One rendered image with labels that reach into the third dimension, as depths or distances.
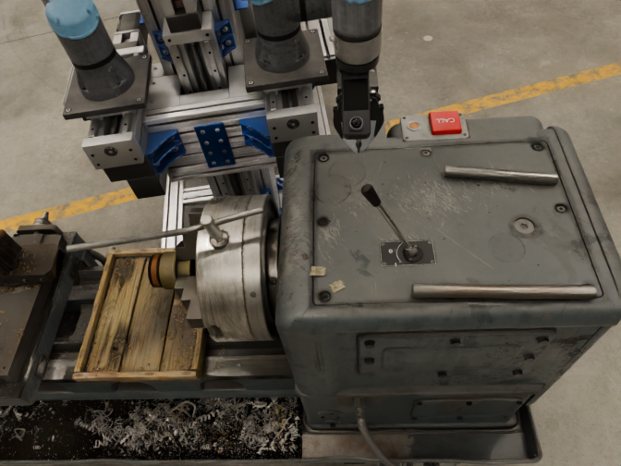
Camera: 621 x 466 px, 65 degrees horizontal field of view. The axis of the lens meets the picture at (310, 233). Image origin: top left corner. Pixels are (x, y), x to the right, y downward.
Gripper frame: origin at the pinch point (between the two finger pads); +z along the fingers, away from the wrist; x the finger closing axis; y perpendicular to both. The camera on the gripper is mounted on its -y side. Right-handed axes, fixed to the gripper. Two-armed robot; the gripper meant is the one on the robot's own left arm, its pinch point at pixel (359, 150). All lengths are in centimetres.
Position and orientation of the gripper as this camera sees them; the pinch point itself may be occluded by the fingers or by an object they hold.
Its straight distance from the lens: 95.1
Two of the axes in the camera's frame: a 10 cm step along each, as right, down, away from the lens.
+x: -10.0, 0.4, 0.8
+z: 0.9, 5.7, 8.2
